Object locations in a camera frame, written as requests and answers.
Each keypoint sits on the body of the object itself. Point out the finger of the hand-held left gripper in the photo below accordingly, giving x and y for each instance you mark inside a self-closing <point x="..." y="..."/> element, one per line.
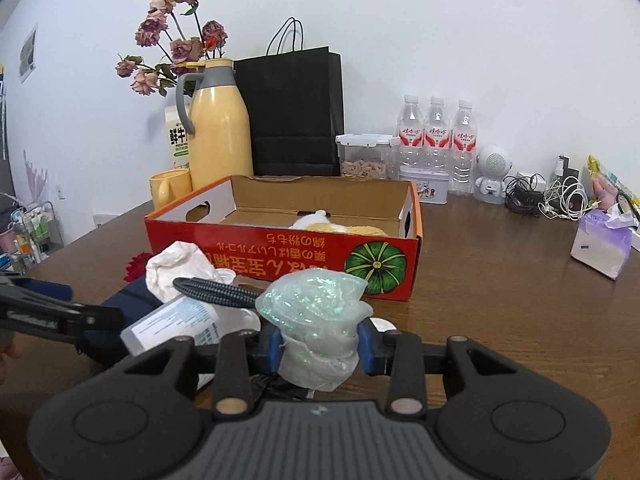
<point x="75" y="317"/>
<point x="47" y="292"/>

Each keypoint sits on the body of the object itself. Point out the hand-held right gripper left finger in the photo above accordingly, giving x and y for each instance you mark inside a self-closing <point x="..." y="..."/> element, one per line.
<point x="274" y="355"/>

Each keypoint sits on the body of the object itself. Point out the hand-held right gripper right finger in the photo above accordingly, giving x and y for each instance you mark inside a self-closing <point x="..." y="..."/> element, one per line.
<point x="366" y="350"/>

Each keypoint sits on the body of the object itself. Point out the glittery translucent plastic bag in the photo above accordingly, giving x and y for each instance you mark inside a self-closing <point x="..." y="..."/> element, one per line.
<point x="310" y="310"/>

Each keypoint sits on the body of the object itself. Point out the navy blue case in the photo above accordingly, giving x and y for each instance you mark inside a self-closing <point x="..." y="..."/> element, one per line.
<point x="135" y="300"/>

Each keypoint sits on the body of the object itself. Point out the red artificial rose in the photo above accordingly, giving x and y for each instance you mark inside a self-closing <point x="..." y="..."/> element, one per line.
<point x="135" y="267"/>

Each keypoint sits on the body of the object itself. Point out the white labelled bottle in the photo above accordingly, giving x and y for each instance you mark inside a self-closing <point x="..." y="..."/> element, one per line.
<point x="175" y="320"/>

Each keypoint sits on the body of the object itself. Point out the red cardboard box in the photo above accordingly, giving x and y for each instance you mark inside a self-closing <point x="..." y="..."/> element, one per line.
<point x="300" y="255"/>

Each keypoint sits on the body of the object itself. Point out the white cloth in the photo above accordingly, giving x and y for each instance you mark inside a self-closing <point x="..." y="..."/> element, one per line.
<point x="175" y="270"/>

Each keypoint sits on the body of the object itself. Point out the storage rack with bottles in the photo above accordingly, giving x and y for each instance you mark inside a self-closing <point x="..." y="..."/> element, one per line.
<point x="40" y="230"/>

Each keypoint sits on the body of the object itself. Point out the yellow round pad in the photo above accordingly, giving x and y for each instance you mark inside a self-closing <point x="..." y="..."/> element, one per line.
<point x="365" y="230"/>

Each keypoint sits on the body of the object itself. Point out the white plush toy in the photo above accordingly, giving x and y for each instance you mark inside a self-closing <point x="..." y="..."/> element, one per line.
<point x="315" y="221"/>

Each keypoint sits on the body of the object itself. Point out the yellow mug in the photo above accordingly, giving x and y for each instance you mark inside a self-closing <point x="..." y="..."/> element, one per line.
<point x="175" y="185"/>

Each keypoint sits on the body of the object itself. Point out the white printed tin box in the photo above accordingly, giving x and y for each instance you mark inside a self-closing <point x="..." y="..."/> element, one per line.
<point x="425" y="187"/>

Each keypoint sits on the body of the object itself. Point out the clear container of nuts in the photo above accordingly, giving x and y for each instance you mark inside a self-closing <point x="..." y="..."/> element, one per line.
<point x="365" y="160"/>

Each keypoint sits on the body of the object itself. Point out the white milk carton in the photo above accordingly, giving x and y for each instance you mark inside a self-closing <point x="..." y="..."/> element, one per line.
<point x="177" y="145"/>

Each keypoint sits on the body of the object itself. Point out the yellow thermos jug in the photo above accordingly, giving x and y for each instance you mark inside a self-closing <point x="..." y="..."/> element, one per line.
<point x="220" y="135"/>

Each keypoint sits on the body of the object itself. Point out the white robot speaker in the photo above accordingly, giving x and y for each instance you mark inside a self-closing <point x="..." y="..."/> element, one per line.
<point x="492" y="160"/>

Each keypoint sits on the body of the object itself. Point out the clear water bottle red label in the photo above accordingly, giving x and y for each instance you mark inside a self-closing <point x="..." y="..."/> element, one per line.
<point x="438" y="127"/>
<point x="411" y="125"/>
<point x="463" y="135"/>

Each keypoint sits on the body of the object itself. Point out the black paper bag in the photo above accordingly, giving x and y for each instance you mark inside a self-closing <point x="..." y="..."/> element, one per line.
<point x="290" y="110"/>

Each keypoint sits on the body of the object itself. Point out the purple tissue pack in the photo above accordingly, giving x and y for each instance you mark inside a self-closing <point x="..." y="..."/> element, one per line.
<point x="600" y="245"/>

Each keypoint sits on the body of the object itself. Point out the bunch of dried roses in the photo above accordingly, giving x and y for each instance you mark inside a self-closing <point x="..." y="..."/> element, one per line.
<point x="186" y="50"/>

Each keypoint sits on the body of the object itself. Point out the pink yellow snack packet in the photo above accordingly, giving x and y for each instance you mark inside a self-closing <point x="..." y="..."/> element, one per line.
<point x="602" y="185"/>

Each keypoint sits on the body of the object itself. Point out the white wall outlet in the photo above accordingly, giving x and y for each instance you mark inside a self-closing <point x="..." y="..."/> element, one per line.
<point x="105" y="221"/>

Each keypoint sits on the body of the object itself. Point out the pink flower wall sticker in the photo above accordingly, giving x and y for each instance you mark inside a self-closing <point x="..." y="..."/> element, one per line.
<point x="36" y="175"/>

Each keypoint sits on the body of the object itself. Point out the wall poster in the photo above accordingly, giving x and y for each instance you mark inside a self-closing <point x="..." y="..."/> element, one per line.
<point x="28" y="55"/>

